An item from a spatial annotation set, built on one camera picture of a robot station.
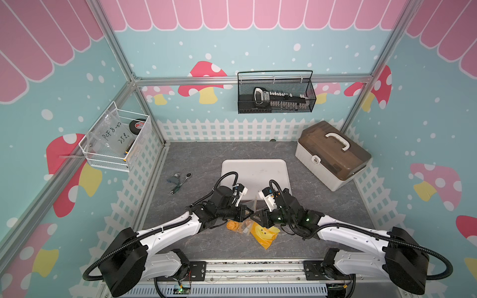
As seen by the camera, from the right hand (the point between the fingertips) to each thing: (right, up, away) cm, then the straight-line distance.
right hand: (252, 216), depth 77 cm
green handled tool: (-39, +9, +23) cm, 46 cm away
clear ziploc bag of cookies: (-4, -6, +6) cm, 9 cm away
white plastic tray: (+3, +15, +29) cm, 33 cm away
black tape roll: (-51, +39, +4) cm, 64 cm away
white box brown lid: (+37, +26, +11) cm, 46 cm away
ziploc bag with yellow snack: (+6, -9, +3) cm, 11 cm away
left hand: (0, 0, +1) cm, 1 cm away
